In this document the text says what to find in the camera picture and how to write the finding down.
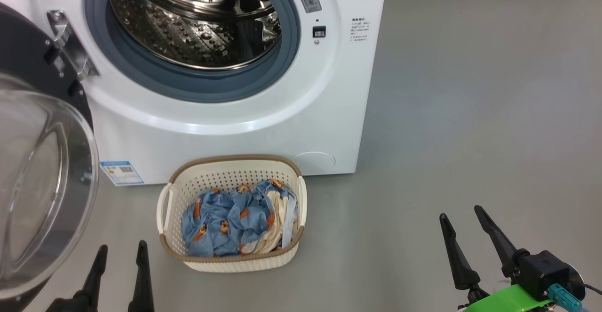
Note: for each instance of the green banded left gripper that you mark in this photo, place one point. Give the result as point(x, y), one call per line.
point(63, 306)

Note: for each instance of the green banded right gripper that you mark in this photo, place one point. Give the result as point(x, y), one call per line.
point(508, 300)

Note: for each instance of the blue bear-print garment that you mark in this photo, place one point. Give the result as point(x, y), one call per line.
point(221, 222)

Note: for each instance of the black round glass washer door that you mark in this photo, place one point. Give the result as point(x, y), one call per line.
point(47, 185)

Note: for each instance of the cream white garment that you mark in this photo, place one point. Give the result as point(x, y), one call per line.
point(280, 222)

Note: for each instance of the cream perforated laundry basket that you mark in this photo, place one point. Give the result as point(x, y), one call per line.
point(225, 173)

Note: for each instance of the white front-load washing machine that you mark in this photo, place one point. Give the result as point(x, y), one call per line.
point(282, 114)

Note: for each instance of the silver metal door hinge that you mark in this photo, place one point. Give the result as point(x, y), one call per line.
point(70, 48)

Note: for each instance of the black washer door lock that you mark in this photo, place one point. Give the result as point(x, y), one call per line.
point(319, 31)

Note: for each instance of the blue white energy label sticker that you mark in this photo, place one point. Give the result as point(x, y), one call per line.
point(122, 173)

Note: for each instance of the printed instruction text label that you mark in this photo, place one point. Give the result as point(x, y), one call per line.
point(360, 29)

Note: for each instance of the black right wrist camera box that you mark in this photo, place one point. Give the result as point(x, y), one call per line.
point(545, 269)

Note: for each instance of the teal right camera connector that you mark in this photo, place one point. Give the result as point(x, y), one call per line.
point(562, 298)

